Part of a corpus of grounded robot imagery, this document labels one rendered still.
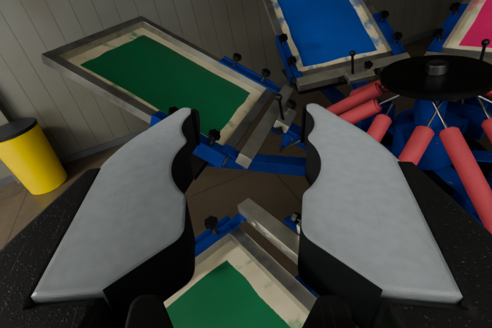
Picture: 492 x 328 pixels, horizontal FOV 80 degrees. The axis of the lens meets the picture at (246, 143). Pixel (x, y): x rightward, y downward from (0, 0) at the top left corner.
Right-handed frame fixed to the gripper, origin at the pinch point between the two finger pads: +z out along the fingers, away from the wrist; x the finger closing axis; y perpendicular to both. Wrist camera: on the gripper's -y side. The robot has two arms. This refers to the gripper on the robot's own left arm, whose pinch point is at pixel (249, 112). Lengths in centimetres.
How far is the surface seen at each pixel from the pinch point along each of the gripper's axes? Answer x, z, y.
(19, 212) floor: -242, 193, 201
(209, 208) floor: -45, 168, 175
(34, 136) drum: -223, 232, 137
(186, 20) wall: -82, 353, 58
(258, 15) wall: 1, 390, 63
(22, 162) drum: -234, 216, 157
